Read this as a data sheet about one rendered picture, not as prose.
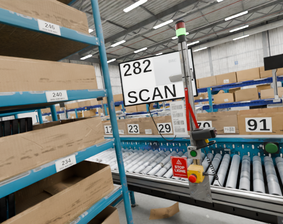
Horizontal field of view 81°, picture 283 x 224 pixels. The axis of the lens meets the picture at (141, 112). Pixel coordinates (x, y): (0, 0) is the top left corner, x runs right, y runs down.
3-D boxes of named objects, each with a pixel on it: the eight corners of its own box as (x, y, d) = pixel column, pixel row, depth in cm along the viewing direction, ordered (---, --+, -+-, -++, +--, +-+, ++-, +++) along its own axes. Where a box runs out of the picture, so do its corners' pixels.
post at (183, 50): (190, 198, 97) (169, 46, 90) (193, 194, 101) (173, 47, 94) (212, 203, 90) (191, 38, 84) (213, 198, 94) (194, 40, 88)
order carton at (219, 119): (190, 135, 154) (188, 118, 153) (198, 128, 178) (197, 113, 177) (239, 135, 132) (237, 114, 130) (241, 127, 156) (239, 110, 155)
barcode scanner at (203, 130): (218, 148, 79) (213, 127, 79) (194, 150, 85) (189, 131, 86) (221, 144, 84) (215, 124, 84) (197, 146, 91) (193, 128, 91)
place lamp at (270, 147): (265, 153, 117) (264, 143, 117) (265, 152, 118) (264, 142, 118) (278, 153, 113) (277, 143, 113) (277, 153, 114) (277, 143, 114)
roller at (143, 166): (136, 178, 123) (131, 178, 126) (165, 154, 166) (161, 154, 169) (134, 172, 123) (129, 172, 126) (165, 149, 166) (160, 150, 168)
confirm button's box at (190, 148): (188, 159, 92) (186, 147, 91) (189, 157, 94) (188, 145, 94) (200, 160, 88) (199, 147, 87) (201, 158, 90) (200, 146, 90)
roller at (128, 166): (120, 169, 131) (123, 175, 130) (152, 148, 174) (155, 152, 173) (116, 171, 133) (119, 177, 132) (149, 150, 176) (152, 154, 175)
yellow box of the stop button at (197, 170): (187, 183, 88) (185, 170, 87) (192, 175, 95) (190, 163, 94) (216, 188, 80) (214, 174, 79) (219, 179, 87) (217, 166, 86)
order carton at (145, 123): (126, 135, 198) (124, 122, 197) (140, 130, 222) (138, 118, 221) (154, 135, 176) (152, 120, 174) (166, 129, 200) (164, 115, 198)
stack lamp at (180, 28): (175, 36, 88) (173, 25, 88) (178, 38, 92) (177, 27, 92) (184, 33, 86) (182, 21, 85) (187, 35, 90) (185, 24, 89)
